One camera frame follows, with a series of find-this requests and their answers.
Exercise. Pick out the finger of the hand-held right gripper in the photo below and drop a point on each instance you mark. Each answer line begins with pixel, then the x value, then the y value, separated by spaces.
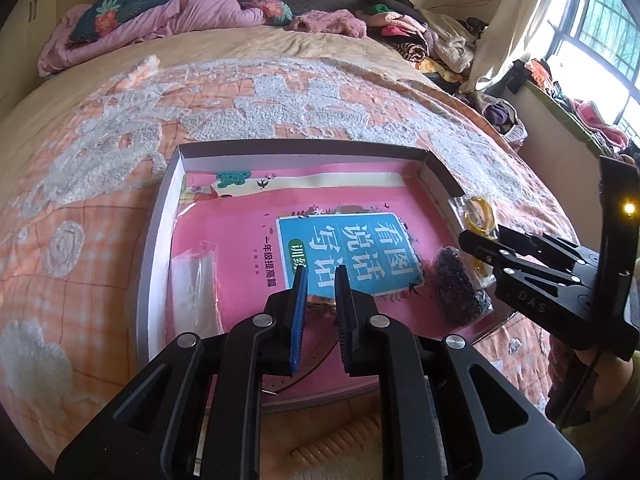
pixel 545 245
pixel 482 245

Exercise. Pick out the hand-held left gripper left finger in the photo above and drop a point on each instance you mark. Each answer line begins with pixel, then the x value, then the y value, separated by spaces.
pixel 300 320

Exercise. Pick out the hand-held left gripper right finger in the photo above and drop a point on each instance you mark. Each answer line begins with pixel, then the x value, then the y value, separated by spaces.
pixel 342 320

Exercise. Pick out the bagged yellow rings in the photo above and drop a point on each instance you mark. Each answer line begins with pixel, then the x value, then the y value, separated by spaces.
pixel 477 212

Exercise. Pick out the shallow grey cardboard box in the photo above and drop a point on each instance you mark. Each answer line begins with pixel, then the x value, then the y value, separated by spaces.
pixel 160 240

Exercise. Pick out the person's right hand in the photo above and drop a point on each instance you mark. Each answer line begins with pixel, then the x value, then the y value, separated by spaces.
pixel 617 385

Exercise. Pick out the bagged dark beads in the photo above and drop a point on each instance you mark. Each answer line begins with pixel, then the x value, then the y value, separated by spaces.
pixel 457 285

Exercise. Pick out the pink book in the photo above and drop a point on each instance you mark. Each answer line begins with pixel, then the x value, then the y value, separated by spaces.
pixel 235 240

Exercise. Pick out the clear plastic bag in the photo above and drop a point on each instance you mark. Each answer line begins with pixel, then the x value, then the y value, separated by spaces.
pixel 192 285

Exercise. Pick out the white woven basket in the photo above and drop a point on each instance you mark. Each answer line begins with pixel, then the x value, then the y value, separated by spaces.
pixel 515 132

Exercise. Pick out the purple garment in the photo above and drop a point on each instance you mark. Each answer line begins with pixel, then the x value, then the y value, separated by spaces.
pixel 495 112

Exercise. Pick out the green windowsill cushion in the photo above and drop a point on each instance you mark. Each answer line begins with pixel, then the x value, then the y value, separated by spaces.
pixel 555 110

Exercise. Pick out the heap of colourful clothes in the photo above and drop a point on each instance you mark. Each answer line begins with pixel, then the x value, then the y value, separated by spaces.
pixel 590 115

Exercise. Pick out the black bag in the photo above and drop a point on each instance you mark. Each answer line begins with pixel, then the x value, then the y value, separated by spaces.
pixel 515 77

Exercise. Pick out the pile of clothes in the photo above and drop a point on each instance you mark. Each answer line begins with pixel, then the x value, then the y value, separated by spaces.
pixel 415 35

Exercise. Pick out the cream curtain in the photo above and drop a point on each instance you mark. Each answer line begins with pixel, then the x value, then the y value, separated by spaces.
pixel 520 20

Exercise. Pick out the barred window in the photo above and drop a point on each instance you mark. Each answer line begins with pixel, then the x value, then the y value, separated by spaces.
pixel 605 10

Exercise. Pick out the beige bedsheet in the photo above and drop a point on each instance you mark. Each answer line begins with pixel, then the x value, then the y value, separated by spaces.
pixel 310 42

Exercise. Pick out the pink fuzzy garment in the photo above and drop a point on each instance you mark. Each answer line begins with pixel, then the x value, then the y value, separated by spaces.
pixel 330 22

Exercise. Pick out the small dark floral pillow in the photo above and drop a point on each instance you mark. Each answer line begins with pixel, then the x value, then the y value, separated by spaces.
pixel 272 10

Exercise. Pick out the pink duvet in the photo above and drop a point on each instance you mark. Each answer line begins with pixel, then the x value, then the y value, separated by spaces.
pixel 200 10

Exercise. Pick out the large dark floral pillow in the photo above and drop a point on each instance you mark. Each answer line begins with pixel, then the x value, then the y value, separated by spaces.
pixel 115 5

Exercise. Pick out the cream wardrobe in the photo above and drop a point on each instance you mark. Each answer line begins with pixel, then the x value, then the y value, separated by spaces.
pixel 30 20

